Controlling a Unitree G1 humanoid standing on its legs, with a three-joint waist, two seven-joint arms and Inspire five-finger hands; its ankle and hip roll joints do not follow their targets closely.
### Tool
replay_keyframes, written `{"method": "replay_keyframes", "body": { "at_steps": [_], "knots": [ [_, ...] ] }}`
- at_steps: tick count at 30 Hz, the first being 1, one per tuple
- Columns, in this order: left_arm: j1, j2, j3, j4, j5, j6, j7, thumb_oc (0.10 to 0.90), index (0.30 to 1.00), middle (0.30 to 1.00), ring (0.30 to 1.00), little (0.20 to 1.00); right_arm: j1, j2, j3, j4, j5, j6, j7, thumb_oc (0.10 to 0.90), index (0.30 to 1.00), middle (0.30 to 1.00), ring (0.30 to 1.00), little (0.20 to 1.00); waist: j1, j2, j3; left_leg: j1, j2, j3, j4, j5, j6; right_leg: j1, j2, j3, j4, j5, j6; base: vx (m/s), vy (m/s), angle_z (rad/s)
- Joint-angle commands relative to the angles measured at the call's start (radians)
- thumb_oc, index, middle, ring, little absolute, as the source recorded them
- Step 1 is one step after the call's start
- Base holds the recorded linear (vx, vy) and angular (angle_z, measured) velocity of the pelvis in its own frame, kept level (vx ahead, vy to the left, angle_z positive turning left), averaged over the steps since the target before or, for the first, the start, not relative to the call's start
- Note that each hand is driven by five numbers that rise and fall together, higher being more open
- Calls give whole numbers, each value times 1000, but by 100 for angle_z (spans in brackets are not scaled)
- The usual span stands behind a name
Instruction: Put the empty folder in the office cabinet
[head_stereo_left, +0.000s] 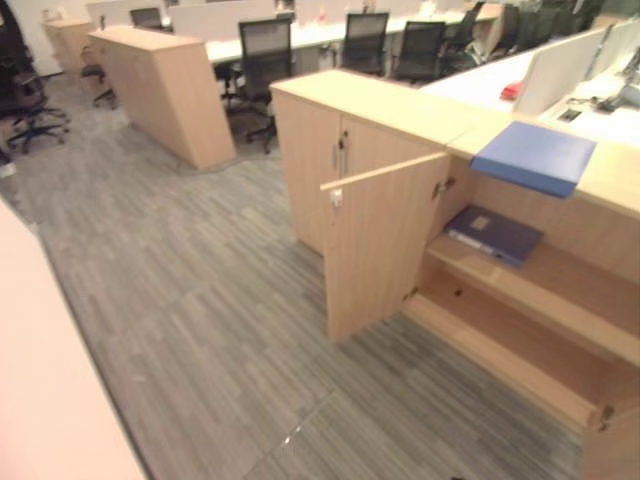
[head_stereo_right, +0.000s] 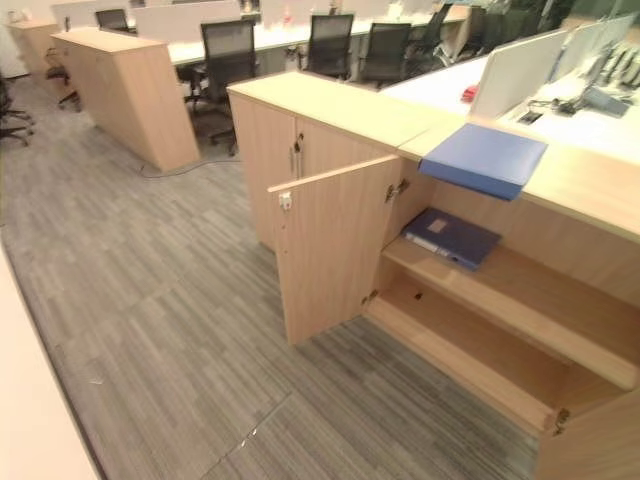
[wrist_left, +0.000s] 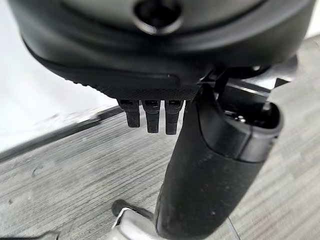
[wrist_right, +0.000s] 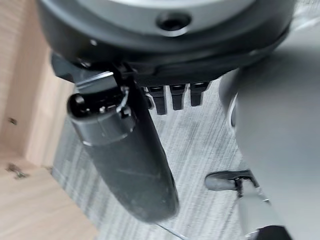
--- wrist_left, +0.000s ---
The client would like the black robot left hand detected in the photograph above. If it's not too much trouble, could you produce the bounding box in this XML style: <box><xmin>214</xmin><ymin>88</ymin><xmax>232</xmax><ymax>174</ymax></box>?
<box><xmin>7</xmin><ymin>0</ymin><xmax>315</xmax><ymax>240</ymax></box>

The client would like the silver robot leg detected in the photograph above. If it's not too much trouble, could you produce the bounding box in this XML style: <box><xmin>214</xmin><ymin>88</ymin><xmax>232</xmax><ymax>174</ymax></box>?
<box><xmin>107</xmin><ymin>208</ymin><xmax>161</xmax><ymax>240</ymax></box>

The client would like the dark wall baseboard strip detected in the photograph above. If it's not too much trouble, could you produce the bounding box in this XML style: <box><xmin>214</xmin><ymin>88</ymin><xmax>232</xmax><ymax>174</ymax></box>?
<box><xmin>0</xmin><ymin>104</ymin><xmax>121</xmax><ymax>164</ymax></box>

